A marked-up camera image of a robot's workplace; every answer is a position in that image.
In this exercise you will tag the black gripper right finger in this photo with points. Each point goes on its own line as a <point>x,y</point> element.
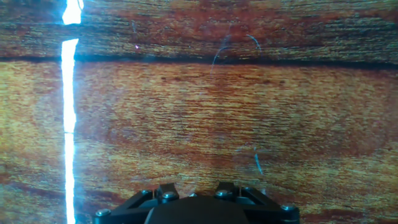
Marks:
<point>225,186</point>

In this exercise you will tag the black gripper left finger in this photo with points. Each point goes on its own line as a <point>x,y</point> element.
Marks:
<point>164,188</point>

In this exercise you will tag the dark red wooden board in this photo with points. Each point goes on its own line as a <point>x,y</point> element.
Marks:
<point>217,109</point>

